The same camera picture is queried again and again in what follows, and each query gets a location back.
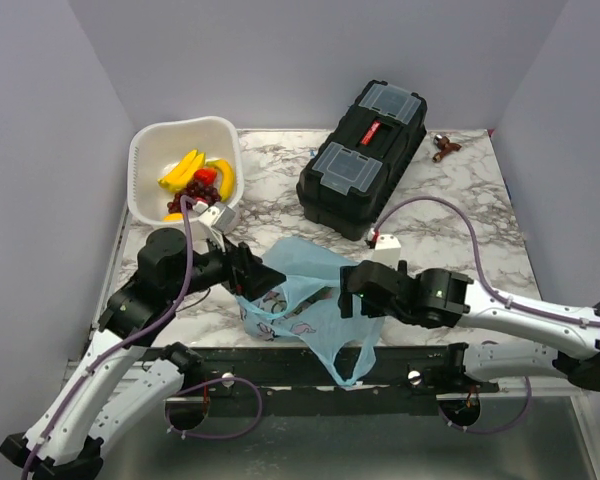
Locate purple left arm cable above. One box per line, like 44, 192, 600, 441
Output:
19, 194, 201, 480

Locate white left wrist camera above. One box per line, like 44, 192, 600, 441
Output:
194, 201, 238, 251

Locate black plastic toolbox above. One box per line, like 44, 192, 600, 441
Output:
296, 80, 427, 241

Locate dark red fake grapes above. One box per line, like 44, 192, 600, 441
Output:
167, 180, 221, 214

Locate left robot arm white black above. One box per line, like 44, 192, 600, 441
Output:
0, 228, 286, 479

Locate yellow fake corn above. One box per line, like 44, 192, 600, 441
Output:
158, 150, 206, 193

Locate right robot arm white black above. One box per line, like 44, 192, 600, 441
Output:
338, 260, 600, 392

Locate small brown metal object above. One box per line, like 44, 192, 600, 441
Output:
432, 134, 462, 163

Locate red fake fruit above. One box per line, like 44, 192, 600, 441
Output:
194, 167, 218, 186

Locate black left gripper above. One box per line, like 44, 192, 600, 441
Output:
170, 226, 288, 299

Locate light blue plastic bag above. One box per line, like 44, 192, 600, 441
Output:
237, 237, 385, 387

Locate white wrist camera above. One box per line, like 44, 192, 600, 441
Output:
194, 201, 238, 251
371, 232, 401, 270

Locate black metal base rail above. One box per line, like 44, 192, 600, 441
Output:
184, 343, 499, 416

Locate white plastic basket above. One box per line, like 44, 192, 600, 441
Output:
127, 116, 245, 228

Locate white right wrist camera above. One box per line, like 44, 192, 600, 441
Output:
371, 232, 401, 270

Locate yellow fake banana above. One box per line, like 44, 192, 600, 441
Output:
206, 159, 236, 201

